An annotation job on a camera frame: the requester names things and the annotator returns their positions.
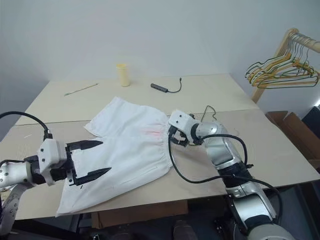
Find dark box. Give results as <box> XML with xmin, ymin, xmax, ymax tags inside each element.
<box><xmin>301</xmin><ymin>99</ymin><xmax>320</xmax><ymax>137</ymax></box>

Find brown cardboard box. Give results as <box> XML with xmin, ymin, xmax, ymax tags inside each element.
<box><xmin>265</xmin><ymin>110</ymin><xmax>320</xmax><ymax>174</ymax></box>

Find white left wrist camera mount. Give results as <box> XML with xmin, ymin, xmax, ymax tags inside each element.
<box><xmin>36</xmin><ymin>138</ymin><xmax>68</xmax><ymax>187</ymax></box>

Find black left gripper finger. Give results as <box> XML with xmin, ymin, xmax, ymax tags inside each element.
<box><xmin>73</xmin><ymin>167</ymin><xmax>112</xmax><ymax>187</ymax></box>
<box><xmin>66</xmin><ymin>140</ymin><xmax>104</xmax><ymax>152</ymax></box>

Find wooden clothes rack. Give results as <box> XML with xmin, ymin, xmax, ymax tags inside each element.
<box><xmin>250</xmin><ymin>28</ymin><xmax>320</xmax><ymax>104</ymax></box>

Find thin green stick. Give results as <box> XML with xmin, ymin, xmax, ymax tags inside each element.
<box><xmin>63</xmin><ymin>83</ymin><xmax>99</xmax><ymax>97</ymax></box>

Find green wire hanger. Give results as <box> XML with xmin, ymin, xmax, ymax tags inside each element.
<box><xmin>257</xmin><ymin>37</ymin><xmax>320</xmax><ymax>90</ymax></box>
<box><xmin>244</xmin><ymin>34</ymin><xmax>313</xmax><ymax>79</ymax></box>

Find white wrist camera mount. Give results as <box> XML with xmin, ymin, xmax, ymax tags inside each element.
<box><xmin>167</xmin><ymin>111</ymin><xmax>195</xmax><ymax>138</ymax></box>
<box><xmin>36</xmin><ymin>138</ymin><xmax>68</xmax><ymax>187</ymax></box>

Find dark wire hanger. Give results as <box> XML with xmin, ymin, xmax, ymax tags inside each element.
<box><xmin>188</xmin><ymin>105</ymin><xmax>219</xmax><ymax>124</ymax></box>

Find yellow wire hanger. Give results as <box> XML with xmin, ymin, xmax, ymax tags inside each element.
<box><xmin>246</xmin><ymin>34</ymin><xmax>316</xmax><ymax>81</ymax></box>

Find white shorts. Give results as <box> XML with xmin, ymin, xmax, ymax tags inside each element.
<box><xmin>55</xmin><ymin>96</ymin><xmax>176</xmax><ymax>218</ymax></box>

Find bunch of wire hangers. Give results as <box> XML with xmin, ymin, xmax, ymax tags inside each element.
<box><xmin>249</xmin><ymin>37</ymin><xmax>319</xmax><ymax>88</ymax></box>

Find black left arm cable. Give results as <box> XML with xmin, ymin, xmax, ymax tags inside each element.
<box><xmin>0</xmin><ymin>111</ymin><xmax>55</xmax><ymax>141</ymax></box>

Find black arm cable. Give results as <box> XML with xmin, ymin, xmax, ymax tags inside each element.
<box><xmin>199</xmin><ymin>133</ymin><xmax>254</xmax><ymax>171</ymax></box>
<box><xmin>0</xmin><ymin>111</ymin><xmax>55</xmax><ymax>141</ymax></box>
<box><xmin>167</xmin><ymin>126</ymin><xmax>284</xmax><ymax>226</ymax></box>

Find pale yellow plastic cup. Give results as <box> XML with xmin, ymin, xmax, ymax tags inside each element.
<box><xmin>115</xmin><ymin>63</ymin><xmax>131</xmax><ymax>88</ymax></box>

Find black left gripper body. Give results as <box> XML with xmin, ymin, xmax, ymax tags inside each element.
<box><xmin>48</xmin><ymin>143</ymin><xmax>78</xmax><ymax>187</ymax></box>

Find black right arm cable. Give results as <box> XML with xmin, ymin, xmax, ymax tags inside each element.
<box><xmin>199</xmin><ymin>133</ymin><xmax>254</xmax><ymax>171</ymax></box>
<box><xmin>167</xmin><ymin>126</ymin><xmax>284</xmax><ymax>226</ymax></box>

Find dark rounded shape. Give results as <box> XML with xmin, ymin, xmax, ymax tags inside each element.
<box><xmin>173</xmin><ymin>219</ymin><xmax>192</xmax><ymax>240</ymax></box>

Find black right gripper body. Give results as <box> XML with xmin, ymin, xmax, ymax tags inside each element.
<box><xmin>171</xmin><ymin>126</ymin><xmax>192</xmax><ymax>148</ymax></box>

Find grey USB hub with cable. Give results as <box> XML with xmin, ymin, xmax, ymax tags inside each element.
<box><xmin>150</xmin><ymin>77</ymin><xmax>183</xmax><ymax>94</ymax></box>

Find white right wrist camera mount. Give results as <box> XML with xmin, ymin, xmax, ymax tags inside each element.
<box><xmin>167</xmin><ymin>111</ymin><xmax>195</xmax><ymax>138</ymax></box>

